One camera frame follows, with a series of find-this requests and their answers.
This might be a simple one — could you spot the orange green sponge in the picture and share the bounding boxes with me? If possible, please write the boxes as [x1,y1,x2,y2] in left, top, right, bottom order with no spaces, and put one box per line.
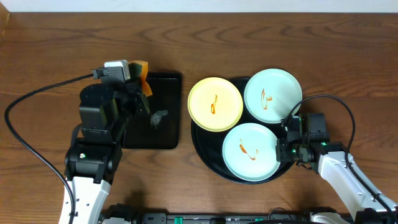
[128,60,152,96]

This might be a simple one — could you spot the pale blue plate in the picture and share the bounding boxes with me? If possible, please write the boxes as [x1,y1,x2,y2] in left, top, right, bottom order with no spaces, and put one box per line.
[243,68,303,124]
[222,123,280,182]

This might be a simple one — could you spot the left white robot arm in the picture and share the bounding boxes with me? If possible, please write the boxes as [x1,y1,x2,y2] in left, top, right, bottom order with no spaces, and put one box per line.
[59,80,148,223]

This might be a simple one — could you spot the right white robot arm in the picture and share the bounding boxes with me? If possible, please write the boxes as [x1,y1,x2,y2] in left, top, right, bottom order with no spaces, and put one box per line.
[275,139,397,223]

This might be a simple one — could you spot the black rectangular tray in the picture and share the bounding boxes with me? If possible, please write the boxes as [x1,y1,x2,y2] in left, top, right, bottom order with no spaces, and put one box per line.
[123,72,182,149]

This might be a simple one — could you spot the black round tray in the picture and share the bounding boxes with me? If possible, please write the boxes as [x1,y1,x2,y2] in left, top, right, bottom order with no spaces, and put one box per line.
[190,77,305,185]

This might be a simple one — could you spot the yellow plate with sauce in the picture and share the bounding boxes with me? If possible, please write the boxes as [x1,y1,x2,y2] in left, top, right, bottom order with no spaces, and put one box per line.
[187,77,243,132]

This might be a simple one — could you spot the left black cable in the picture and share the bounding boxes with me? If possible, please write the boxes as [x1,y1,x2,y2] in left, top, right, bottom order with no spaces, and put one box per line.
[4,73,96,224]

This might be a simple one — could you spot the black cable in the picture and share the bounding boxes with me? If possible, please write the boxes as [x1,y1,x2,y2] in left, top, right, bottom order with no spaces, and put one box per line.
[281,94,398,218]
[4,73,96,224]

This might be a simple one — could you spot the right black cable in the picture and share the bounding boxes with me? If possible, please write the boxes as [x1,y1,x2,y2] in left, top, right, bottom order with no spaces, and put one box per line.
[281,94,398,218]

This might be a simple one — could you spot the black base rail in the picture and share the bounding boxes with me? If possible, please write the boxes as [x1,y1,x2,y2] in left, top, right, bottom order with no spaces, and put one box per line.
[98,204,314,224]

